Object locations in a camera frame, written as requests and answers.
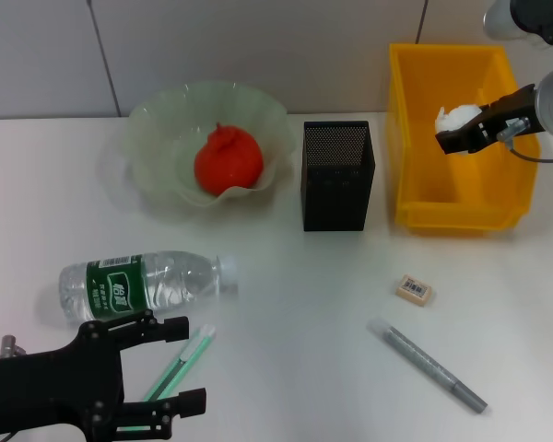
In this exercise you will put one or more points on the yellow plastic bin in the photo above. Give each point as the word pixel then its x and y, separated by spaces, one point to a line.
pixel 424 92

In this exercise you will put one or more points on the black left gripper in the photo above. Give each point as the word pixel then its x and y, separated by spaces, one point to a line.
pixel 50 391

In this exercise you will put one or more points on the red-orange toy orange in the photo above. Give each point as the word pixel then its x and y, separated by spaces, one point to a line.
pixel 228 159

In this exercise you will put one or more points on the white paper ball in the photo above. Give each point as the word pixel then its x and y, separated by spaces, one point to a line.
pixel 458 117

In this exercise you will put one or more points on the translucent green fruit bowl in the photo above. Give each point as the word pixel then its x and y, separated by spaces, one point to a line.
pixel 166 119

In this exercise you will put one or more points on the clear water bottle green label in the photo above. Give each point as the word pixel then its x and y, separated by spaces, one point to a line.
pixel 166 276

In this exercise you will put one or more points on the grey marker pen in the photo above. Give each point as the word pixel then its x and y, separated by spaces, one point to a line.
pixel 419 359

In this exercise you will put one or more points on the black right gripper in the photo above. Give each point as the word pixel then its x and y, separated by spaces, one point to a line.
pixel 516 115

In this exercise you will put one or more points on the black mesh pen holder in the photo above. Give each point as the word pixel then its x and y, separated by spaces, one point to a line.
pixel 336 193

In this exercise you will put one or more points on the beige eraser with barcode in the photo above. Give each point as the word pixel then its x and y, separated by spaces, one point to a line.
pixel 412 290

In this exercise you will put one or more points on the mint green utility knife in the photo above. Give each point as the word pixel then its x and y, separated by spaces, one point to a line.
pixel 198 343

